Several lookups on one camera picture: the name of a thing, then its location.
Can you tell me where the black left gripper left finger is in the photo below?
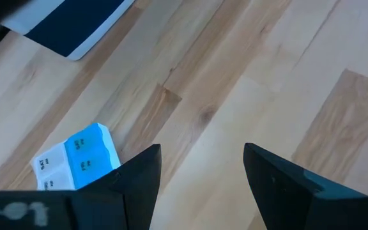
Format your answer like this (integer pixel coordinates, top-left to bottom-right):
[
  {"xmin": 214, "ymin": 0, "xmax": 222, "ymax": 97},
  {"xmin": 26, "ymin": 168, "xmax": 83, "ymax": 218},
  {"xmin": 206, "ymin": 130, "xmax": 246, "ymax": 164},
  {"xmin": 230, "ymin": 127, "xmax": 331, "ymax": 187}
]
[{"xmin": 72, "ymin": 143, "xmax": 163, "ymax": 230}]

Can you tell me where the blue white weekly pill organizer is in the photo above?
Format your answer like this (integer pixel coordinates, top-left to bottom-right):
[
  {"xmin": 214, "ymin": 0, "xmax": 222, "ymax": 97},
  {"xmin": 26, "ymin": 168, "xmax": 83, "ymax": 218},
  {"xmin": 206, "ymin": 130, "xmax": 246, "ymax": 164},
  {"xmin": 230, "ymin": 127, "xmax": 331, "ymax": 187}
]
[{"xmin": 30, "ymin": 122, "xmax": 122, "ymax": 192}]

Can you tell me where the navy white striped fabric basket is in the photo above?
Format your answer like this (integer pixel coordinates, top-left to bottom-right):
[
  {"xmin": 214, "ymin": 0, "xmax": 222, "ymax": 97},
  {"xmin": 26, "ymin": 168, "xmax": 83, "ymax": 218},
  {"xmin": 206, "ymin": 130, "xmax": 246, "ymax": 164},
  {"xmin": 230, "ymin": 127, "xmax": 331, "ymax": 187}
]
[{"xmin": 1, "ymin": 0, "xmax": 136, "ymax": 61}]

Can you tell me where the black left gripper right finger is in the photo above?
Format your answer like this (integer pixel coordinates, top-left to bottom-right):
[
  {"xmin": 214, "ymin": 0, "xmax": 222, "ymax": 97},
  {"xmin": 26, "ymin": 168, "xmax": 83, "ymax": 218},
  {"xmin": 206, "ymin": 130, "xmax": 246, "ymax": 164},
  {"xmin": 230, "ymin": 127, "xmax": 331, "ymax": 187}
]
[{"xmin": 243, "ymin": 142, "xmax": 368, "ymax": 230}]

